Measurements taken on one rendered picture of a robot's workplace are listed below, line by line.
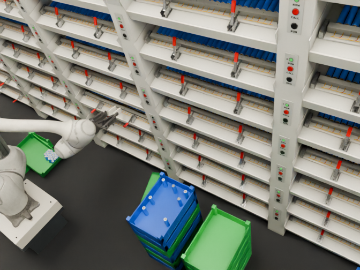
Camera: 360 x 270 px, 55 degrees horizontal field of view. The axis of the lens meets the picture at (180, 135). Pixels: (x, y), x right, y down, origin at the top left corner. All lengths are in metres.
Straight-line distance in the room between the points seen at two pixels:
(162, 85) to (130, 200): 0.97
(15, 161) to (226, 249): 1.26
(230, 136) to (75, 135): 0.70
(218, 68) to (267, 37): 0.27
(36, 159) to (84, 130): 1.20
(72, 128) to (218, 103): 0.67
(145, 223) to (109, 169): 0.87
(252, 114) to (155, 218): 0.71
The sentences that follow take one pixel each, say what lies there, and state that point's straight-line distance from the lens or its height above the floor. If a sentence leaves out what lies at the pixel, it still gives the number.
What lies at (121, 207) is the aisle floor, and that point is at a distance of 2.30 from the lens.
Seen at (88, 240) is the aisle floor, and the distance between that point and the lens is 2.28.
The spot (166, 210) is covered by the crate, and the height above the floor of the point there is 0.40.
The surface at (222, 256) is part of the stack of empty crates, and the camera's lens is 1.69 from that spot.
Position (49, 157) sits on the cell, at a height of 0.08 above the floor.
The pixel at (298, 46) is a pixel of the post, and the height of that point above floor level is 1.27.
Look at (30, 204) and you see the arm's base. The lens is 2.21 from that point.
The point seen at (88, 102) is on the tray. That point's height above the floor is 0.50.
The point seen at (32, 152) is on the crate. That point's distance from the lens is 2.79.
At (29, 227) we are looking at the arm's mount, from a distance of 2.16.
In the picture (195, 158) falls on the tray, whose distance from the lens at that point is 1.98.
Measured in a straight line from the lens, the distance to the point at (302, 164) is 1.49.
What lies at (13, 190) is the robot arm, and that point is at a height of 0.47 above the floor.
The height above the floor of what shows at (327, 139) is 0.89.
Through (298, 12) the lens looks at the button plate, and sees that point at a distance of 1.01.
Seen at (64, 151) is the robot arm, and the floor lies 0.70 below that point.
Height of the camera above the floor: 1.91
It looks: 49 degrees down
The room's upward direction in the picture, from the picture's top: 15 degrees counter-clockwise
